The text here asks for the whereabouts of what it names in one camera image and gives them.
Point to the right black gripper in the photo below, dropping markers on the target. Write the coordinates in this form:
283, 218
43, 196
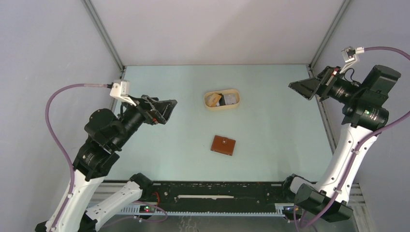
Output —
308, 87

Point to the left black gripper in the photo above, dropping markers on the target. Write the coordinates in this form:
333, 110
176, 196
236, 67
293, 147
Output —
162, 109

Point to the gold credit card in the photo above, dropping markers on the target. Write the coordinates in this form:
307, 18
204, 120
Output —
213, 99

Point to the beige oval tray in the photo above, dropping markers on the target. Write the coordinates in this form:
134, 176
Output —
235, 93

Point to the brown leather card holder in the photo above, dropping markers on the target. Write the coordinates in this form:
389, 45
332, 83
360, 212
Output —
223, 145

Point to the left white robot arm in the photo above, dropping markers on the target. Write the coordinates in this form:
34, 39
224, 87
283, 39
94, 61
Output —
90, 167

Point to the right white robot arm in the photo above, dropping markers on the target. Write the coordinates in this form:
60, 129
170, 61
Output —
364, 117

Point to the black card in tray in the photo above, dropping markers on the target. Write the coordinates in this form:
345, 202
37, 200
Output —
221, 101

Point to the silver card in tray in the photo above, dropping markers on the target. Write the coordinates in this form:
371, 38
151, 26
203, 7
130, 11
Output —
230, 99

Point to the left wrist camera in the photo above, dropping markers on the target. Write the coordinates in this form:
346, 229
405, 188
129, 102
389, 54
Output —
120, 91

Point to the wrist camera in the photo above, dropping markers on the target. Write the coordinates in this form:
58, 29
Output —
350, 56
120, 91

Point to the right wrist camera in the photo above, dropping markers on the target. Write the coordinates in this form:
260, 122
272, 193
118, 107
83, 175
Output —
350, 56

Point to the aluminium frame rail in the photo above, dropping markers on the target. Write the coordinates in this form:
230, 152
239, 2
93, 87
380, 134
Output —
105, 190

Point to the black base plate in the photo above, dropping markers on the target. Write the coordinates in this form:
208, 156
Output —
217, 196

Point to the grey cable duct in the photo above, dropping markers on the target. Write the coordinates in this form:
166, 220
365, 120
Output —
279, 211

